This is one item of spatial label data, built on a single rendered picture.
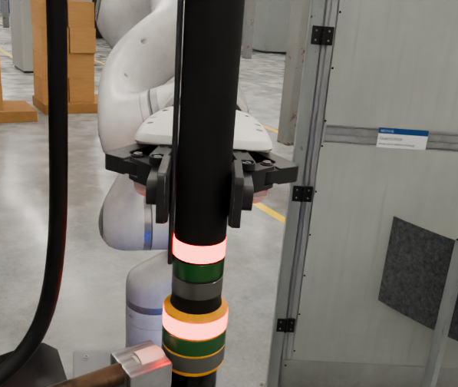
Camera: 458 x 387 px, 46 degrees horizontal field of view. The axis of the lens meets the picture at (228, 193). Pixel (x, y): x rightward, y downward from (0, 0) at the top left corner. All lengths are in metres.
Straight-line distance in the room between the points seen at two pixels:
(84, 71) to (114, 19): 7.69
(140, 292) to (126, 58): 0.58
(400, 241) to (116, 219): 1.58
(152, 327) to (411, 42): 1.53
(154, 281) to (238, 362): 1.89
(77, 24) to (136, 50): 7.88
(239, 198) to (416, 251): 2.05
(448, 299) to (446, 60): 0.91
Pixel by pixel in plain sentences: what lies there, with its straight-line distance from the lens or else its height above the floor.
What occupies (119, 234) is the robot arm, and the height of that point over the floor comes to 1.32.
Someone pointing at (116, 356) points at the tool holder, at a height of 1.52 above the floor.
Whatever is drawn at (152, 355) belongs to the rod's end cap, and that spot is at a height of 1.53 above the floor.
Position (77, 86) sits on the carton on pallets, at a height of 0.38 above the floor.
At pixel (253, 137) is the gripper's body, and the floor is 1.65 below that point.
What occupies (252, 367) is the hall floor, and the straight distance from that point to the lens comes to 2.92.
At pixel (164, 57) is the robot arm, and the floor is 1.68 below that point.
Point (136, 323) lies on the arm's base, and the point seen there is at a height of 1.12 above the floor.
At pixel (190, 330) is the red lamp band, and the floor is 1.54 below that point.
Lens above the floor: 1.74
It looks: 19 degrees down
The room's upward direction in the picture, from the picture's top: 5 degrees clockwise
